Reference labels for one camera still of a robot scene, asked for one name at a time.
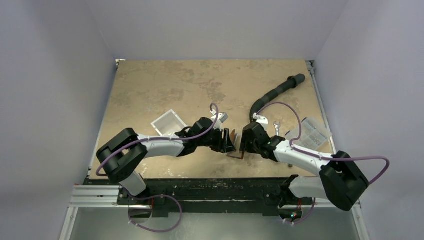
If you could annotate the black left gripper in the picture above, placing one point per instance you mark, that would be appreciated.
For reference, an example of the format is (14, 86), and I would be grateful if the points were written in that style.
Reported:
(223, 145)

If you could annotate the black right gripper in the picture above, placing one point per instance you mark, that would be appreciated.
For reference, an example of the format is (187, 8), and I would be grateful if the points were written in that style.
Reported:
(253, 136)

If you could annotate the brown leather card holder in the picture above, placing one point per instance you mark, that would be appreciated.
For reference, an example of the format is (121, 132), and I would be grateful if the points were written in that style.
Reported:
(237, 153)

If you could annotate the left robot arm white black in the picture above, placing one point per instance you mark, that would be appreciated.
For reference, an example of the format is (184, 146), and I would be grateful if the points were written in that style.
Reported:
(120, 157)

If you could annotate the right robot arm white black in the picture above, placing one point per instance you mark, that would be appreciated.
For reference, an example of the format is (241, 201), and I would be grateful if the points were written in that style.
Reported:
(335, 176)

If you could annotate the small silver wrench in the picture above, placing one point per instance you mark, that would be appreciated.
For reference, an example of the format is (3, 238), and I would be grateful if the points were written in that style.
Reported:
(277, 126)

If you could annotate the clear plastic bin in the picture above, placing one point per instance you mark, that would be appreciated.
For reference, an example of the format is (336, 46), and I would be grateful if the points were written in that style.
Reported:
(168, 123)

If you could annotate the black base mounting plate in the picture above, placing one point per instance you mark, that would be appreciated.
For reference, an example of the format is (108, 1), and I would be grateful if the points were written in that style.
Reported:
(266, 196)

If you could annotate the clear plastic screw organizer box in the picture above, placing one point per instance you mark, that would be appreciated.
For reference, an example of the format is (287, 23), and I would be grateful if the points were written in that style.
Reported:
(314, 134)

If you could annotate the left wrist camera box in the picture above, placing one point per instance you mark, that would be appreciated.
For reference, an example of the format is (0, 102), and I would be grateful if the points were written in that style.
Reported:
(221, 117)

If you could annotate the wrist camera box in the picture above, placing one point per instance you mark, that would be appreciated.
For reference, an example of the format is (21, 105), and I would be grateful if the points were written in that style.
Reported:
(221, 117)
(262, 120)

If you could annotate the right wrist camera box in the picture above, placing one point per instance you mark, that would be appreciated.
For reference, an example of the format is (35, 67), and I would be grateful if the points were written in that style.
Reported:
(262, 120)

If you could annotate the aluminium rail at table edge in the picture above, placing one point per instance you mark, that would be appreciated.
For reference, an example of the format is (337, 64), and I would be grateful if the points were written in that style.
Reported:
(311, 104)

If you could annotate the aluminium front frame rail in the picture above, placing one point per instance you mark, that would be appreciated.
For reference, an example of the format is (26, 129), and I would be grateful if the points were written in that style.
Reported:
(94, 196)

